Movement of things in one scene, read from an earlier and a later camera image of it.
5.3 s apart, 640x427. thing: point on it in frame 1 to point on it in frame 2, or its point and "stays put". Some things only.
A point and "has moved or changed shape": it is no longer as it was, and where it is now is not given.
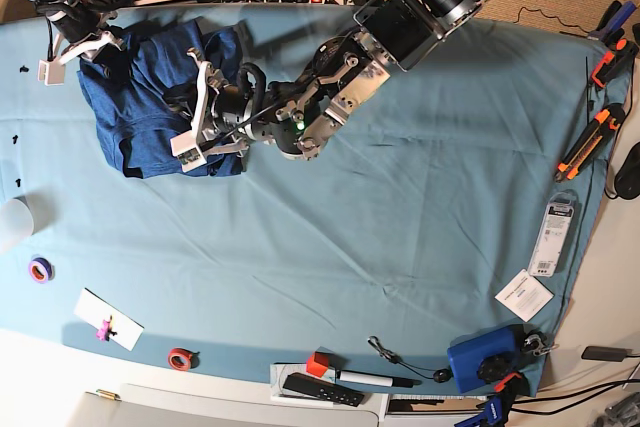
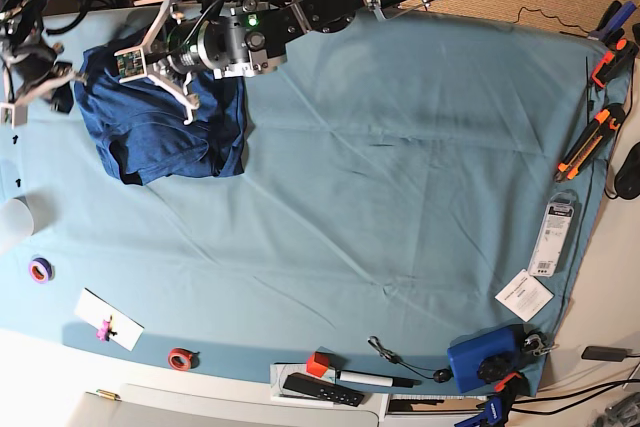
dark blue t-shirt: [132, 109] has moved or changed shape
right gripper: [225, 118] to [179, 51]
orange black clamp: [615, 60] stays put
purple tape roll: [41, 270] stays put
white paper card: [95, 310] stays put
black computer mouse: [627, 181] stays put
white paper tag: [524, 296] stays put
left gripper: [79, 32] to [33, 67]
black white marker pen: [374, 379] stays put
